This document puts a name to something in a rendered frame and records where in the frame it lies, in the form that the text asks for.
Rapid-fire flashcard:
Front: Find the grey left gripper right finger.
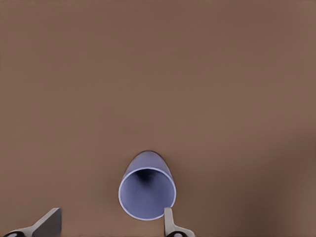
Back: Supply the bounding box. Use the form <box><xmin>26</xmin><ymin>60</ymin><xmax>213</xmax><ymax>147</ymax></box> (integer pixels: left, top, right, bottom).
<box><xmin>163</xmin><ymin>207</ymin><xmax>196</xmax><ymax>237</ymax></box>

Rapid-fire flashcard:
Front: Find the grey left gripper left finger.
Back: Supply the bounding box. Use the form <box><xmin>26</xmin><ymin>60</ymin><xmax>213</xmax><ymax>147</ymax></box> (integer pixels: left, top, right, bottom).
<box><xmin>1</xmin><ymin>207</ymin><xmax>62</xmax><ymax>237</ymax></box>

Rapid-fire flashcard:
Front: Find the purple cup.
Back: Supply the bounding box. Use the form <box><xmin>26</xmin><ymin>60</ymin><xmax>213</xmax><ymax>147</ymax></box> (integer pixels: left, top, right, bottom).
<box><xmin>118</xmin><ymin>150</ymin><xmax>177</xmax><ymax>221</ymax></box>

